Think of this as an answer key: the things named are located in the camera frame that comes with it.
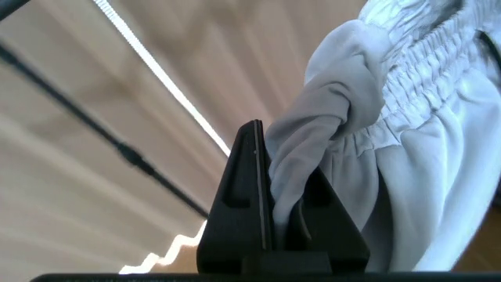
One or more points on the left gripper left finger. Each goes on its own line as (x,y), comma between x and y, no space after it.
(238,227)

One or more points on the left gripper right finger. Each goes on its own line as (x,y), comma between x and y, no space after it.
(329,235)

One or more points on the pale grey shorts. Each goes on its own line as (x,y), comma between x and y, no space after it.
(430,156)

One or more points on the black clothes rack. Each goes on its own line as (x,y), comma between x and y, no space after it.
(133,156)

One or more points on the beige curtain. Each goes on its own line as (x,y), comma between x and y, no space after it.
(235,58)

